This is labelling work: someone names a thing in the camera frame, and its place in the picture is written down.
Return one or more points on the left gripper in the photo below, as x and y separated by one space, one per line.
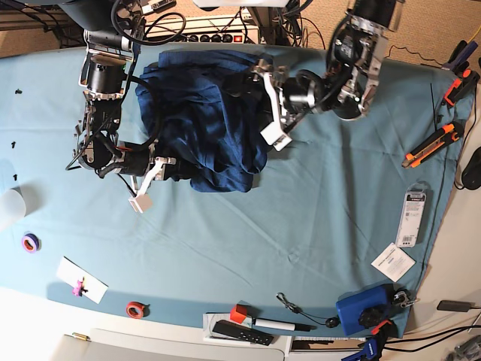
296 96

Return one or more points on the black computer mouse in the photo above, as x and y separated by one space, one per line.
471 176

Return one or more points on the blue orange clamp lower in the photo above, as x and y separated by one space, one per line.
373 347

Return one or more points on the black remote control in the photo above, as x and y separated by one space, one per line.
242 333

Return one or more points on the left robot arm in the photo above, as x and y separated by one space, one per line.
352 69

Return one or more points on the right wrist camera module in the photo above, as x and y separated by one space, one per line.
141 203

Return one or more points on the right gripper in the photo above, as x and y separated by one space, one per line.
137 164

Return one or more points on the light blue table cloth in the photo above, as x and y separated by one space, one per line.
322 211

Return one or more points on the red cube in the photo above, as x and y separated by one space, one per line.
238 313

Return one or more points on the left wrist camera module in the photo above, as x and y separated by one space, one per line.
275 136

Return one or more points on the red tape roll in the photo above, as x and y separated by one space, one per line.
137 310

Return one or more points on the white power strip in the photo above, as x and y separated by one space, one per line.
237 28

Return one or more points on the orange black clamp upper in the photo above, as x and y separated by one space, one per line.
460 87

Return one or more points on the metal carabiner clip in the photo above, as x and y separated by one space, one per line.
403 299

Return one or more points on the orange black utility knife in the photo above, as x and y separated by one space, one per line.
441 138

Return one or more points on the white leaflet card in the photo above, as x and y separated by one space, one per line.
393 262

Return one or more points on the blue spring clamp upper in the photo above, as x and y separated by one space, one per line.
460 55

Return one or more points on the translucent white plastic cup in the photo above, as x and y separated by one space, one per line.
12 208

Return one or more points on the pink small clip toy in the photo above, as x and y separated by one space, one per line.
79 289

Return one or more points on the blue t-shirt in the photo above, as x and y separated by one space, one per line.
202 122

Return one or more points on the purple tape roll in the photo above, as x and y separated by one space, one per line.
31 243

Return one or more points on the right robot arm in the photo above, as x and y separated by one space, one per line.
114 32

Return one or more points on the white paper card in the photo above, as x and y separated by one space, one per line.
69 273

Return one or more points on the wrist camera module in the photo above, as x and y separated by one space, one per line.
141 203
275 136

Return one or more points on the black small device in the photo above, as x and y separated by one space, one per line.
454 306

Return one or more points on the brass small pin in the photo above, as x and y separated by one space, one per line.
80 336

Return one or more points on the blue box with knob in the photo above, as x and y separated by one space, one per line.
366 309

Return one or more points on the packaged blade box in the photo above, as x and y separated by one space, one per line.
412 213

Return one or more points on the white black marker pen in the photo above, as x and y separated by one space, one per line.
273 324

